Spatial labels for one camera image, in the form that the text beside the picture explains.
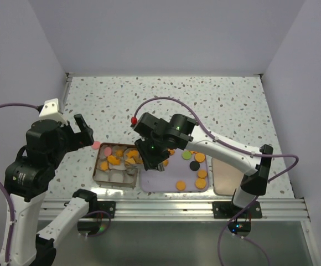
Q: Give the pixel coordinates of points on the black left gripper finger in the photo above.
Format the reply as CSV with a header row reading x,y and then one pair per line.
x,y
81,123
86,137

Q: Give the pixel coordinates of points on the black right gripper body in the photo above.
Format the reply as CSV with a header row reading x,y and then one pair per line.
x,y
153,151

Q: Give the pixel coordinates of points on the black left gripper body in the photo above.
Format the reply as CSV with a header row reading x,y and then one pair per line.
x,y
70,141

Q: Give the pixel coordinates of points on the orange flower cookie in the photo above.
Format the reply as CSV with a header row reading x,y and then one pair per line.
x,y
202,173
104,166

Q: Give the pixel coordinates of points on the orange swirl cookie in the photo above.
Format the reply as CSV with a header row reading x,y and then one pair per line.
x,y
119,153

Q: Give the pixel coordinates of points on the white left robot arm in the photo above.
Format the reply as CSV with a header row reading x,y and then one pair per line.
x,y
26,184

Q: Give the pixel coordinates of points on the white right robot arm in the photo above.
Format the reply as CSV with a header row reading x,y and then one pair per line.
x,y
158,137

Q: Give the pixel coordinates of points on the orange cookie top right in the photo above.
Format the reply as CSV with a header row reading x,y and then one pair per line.
x,y
171,151

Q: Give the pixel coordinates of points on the orange rosette cookie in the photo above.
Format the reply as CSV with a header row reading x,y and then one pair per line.
x,y
132,161

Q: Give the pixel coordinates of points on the green round cookie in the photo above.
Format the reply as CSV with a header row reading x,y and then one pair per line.
x,y
187,155

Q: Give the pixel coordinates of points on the lilac plastic tray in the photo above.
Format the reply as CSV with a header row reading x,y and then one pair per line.
x,y
177,170

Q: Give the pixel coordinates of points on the brown cookie tin with liners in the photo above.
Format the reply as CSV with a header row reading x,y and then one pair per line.
x,y
117,176

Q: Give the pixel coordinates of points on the black round cookie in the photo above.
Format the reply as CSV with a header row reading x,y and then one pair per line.
x,y
194,165

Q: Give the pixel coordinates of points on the orange round cookie bottom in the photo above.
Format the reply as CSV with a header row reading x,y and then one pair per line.
x,y
180,185

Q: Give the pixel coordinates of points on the orange round cookie upper right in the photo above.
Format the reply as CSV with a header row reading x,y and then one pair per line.
x,y
200,157

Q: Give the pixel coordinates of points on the orange waffle cookie bottom right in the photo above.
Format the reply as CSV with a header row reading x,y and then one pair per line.
x,y
200,183

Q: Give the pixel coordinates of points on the rose gold tin lid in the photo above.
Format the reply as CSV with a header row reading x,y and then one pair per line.
x,y
226,178

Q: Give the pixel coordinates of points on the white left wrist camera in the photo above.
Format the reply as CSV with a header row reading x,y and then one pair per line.
x,y
51,111

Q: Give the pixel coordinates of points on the aluminium mounting rail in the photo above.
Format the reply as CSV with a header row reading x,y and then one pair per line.
x,y
165,210

